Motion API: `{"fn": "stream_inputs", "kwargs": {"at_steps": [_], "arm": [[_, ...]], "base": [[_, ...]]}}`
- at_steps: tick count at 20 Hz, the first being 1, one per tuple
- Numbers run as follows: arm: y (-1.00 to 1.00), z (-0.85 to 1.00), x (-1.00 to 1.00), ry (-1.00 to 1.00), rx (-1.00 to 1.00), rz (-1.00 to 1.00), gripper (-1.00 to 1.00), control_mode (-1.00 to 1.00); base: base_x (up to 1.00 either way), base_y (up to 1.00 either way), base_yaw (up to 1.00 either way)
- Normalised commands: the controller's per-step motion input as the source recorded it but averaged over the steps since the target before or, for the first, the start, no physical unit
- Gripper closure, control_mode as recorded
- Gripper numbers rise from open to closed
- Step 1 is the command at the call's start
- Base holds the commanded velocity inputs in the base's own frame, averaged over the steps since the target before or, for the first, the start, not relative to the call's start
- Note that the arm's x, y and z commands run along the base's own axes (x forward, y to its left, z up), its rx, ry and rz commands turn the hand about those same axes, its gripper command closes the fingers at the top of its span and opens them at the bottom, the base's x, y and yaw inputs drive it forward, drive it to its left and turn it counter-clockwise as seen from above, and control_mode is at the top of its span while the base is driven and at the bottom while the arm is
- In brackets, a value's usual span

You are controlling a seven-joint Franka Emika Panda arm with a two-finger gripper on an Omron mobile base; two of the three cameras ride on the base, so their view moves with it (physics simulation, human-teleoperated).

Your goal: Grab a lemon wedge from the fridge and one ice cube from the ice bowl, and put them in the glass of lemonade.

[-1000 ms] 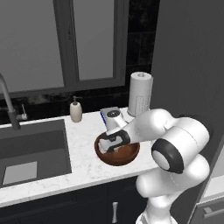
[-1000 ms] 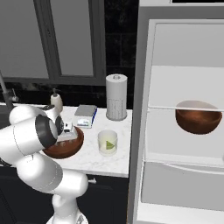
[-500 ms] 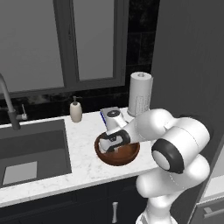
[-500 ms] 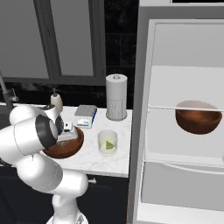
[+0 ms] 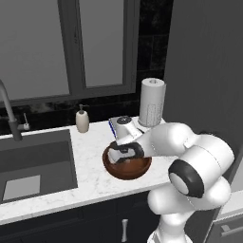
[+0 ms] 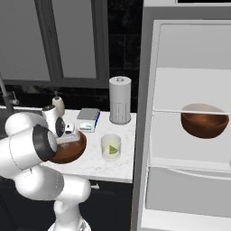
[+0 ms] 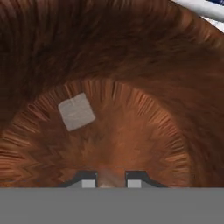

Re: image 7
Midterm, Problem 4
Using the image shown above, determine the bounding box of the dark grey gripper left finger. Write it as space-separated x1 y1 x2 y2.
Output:
59 170 98 189

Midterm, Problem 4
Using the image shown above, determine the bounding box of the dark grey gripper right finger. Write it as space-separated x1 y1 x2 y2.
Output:
125 170 168 189

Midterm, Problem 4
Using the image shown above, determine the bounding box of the pale grey ice cube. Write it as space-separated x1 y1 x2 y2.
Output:
57 92 96 132

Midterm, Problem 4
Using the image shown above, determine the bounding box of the brown wooden bowl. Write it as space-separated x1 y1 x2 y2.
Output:
0 0 224 189

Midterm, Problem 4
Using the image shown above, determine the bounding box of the white and blue object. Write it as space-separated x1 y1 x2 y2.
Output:
171 0 224 24

